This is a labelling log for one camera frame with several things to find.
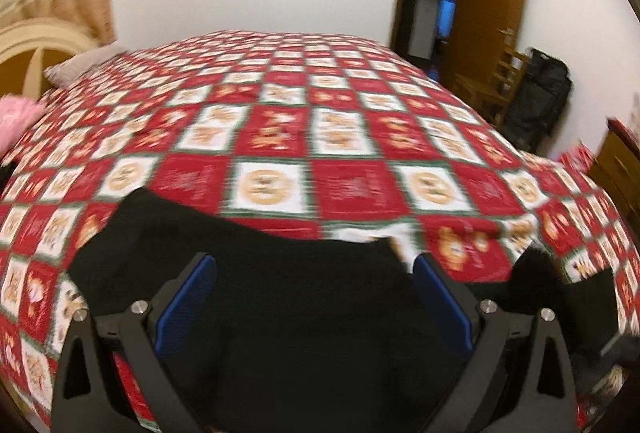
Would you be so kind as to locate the cream wooden headboard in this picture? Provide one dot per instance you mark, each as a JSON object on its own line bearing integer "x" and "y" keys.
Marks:
{"x": 30, "y": 46}

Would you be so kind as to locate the red checkered bag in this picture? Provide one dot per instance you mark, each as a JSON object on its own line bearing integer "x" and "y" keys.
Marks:
{"x": 578, "y": 157}

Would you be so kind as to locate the red christmas patchwork bedspread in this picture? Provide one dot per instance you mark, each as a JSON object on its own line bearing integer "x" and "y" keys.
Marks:
{"x": 301, "y": 135}

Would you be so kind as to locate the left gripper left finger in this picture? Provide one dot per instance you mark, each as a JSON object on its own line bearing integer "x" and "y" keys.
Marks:
{"x": 89, "y": 395}

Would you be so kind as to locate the black folded stroller bag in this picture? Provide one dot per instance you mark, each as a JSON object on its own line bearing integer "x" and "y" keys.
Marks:
{"x": 538, "y": 105}

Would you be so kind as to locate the pink pillow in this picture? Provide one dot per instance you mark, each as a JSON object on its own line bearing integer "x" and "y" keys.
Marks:
{"x": 17, "y": 115}

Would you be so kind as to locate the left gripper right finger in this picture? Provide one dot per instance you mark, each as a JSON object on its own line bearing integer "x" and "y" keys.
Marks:
{"x": 517, "y": 376}

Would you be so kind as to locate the brown wooden dresser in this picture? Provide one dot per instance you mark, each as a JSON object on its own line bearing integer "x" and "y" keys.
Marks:
{"x": 616, "y": 169}

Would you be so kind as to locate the black pants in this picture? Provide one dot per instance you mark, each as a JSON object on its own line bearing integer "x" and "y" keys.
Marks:
{"x": 312, "y": 335}

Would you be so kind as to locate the wooden chair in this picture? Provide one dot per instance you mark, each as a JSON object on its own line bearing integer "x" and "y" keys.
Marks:
{"x": 492, "y": 99}

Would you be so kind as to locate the striped pillow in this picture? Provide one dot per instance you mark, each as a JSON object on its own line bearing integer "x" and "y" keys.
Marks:
{"x": 65, "y": 74}

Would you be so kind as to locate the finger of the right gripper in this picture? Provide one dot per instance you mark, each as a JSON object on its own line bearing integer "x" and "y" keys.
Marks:
{"x": 589, "y": 369}

